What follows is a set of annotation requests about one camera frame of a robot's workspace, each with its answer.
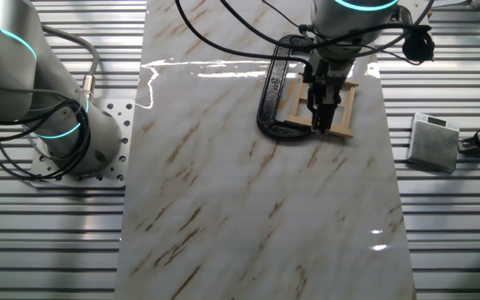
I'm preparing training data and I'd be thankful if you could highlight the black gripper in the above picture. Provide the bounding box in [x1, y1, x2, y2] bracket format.
[304, 56, 357, 135]

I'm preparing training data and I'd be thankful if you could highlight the black C-clamp with screw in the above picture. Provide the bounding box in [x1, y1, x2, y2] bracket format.
[256, 34, 323, 139]

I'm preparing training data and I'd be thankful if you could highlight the marble pattern board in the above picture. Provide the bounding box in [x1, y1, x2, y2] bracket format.
[114, 0, 418, 300]

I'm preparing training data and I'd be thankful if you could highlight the wooden window frame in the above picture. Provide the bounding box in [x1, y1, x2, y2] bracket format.
[283, 72, 360, 139]

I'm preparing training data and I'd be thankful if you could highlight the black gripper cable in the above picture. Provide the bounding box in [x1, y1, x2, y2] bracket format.
[175, 0, 433, 68]

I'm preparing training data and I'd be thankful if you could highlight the black cable coil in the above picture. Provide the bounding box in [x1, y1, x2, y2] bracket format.
[402, 24, 436, 63]

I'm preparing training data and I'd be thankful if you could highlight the black camera mount cable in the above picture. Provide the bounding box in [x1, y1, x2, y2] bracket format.
[458, 124, 480, 158]

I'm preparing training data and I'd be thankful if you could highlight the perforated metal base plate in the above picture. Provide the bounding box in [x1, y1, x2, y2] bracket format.
[29, 98, 136, 188]

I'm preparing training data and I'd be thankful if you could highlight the thick grey cable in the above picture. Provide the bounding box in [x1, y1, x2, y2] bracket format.
[42, 24, 101, 103]

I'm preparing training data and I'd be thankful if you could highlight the black cable bundle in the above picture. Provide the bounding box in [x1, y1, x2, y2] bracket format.
[0, 97, 93, 183]

